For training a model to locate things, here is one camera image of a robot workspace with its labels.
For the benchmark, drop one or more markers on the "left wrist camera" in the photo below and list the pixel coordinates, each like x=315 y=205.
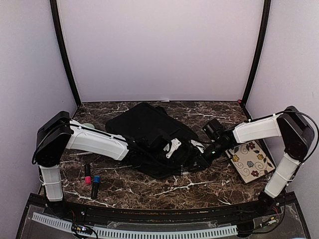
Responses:
x=171 y=147

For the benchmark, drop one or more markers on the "pink cap black marker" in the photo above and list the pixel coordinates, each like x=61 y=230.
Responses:
x=87 y=174

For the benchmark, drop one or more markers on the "green tip white pen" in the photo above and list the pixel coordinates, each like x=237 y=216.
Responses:
x=80 y=154

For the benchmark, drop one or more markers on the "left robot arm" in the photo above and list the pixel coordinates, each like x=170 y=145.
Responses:
x=60 y=133

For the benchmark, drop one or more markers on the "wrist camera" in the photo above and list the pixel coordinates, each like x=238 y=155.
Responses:
x=171 y=147
x=198 y=145

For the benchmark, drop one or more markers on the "white slotted cable duct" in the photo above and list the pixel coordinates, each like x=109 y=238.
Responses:
x=136 y=231

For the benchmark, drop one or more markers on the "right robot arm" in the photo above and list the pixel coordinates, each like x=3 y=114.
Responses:
x=298 y=132

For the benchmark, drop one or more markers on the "floral ceramic tile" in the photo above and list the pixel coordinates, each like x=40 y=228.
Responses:
x=250 y=161

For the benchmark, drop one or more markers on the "blue cap black marker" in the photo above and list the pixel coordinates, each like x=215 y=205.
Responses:
x=95 y=187

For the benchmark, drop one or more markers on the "black backpack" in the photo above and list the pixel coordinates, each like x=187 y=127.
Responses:
x=137 y=122

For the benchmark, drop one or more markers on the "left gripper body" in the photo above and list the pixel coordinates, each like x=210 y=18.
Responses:
x=159 y=144

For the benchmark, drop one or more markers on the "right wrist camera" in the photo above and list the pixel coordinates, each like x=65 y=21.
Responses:
x=198 y=145

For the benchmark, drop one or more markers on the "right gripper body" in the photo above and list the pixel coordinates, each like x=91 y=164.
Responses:
x=219 y=150

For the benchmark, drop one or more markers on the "pale green ceramic bowl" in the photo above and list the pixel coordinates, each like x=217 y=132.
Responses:
x=89 y=125

